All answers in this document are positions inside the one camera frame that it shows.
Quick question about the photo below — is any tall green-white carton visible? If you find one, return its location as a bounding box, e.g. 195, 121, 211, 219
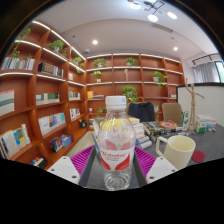
181, 110, 190, 132

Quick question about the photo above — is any window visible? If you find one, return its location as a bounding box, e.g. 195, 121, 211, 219
214, 60, 224, 84

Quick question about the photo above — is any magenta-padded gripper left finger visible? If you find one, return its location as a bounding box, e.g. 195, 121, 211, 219
46, 144, 98, 188

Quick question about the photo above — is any grey window curtain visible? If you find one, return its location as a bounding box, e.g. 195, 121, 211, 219
193, 61, 221, 84

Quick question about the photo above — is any branched ceiling lamp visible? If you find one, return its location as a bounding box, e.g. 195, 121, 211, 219
128, 0, 178, 23

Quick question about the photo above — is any flat round red coaster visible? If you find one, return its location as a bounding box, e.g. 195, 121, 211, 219
191, 150, 206, 164

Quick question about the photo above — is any dark book stack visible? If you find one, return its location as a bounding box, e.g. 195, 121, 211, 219
142, 120, 183, 136

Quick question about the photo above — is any clear plastic water bottle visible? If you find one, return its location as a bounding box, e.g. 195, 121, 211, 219
97, 95, 137, 192

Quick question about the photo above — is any wooden wall shelf unit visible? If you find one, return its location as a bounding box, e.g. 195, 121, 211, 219
0, 20, 186, 168

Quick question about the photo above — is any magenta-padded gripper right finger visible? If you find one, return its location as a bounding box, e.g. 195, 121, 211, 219
133, 146, 178, 188

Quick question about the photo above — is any ceiling air vent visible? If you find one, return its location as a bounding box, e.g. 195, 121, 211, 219
149, 22, 174, 34

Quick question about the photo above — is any wooden artist mannequin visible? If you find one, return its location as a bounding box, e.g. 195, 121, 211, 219
184, 78, 205, 132

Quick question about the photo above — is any cream ceramic mug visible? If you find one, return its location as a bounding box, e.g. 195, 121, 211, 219
155, 134, 197, 171

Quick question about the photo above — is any black office chair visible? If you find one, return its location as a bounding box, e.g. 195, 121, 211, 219
127, 101, 156, 123

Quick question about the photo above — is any tan office chair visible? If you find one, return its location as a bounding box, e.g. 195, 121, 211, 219
161, 102, 183, 126

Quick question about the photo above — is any small green-white box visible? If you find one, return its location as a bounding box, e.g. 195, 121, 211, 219
194, 118, 208, 134

